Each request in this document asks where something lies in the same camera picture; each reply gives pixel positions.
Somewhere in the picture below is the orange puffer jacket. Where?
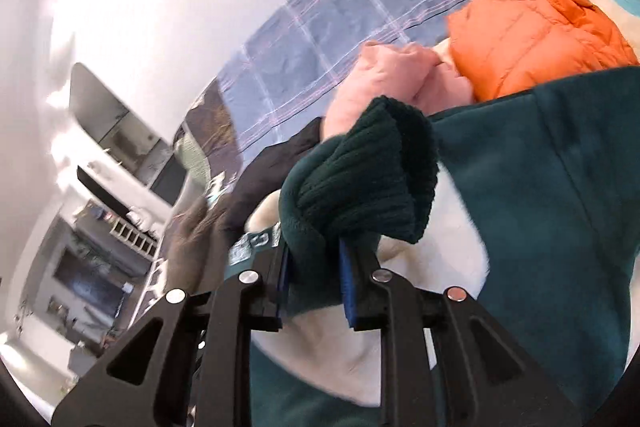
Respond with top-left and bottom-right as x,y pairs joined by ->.
445,0 -> 640,102

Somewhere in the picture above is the blue plaid bedsheet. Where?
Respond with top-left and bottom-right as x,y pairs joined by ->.
175,0 -> 523,170

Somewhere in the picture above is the cream pink fleece blanket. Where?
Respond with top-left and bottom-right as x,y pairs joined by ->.
245,0 -> 638,408

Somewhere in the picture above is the pink garment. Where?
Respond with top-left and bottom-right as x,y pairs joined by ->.
322,41 -> 473,142

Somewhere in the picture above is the dark green sweater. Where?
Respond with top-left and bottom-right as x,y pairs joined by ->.
220,67 -> 640,427

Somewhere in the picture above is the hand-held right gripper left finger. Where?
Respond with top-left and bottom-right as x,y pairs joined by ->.
50,237 -> 293,427

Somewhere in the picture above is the black garment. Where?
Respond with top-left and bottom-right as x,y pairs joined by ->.
220,117 -> 326,235

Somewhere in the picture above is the black flat screen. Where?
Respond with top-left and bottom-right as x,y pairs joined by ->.
69,62 -> 189,206

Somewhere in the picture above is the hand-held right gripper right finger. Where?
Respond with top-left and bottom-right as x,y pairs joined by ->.
339,238 -> 585,427

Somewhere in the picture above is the white cubby shelf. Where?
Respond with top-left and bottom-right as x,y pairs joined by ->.
111,212 -> 160,264

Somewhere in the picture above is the brown fuzzy cloth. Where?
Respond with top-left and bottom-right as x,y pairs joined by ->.
164,192 -> 238,290

